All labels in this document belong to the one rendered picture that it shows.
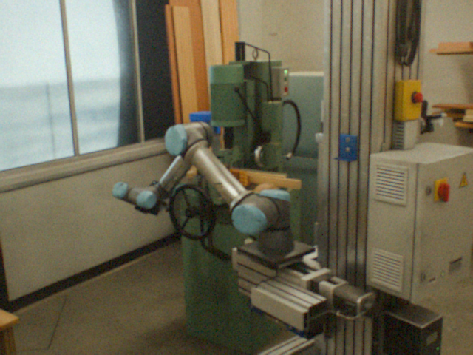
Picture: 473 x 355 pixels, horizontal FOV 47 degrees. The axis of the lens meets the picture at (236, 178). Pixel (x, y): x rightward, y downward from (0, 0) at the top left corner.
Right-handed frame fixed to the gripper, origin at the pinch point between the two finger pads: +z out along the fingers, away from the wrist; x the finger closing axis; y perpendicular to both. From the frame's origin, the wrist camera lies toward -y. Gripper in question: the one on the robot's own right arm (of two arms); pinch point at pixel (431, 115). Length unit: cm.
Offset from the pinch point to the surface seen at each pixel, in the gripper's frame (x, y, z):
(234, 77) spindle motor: -78, -32, -54
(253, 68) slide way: -80, -36, -34
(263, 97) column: -78, -20, -31
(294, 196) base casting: -76, 38, -16
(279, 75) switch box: -71, -30, -22
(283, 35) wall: -188, -72, 175
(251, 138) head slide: -84, 1, -38
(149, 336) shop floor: -142, 105, -82
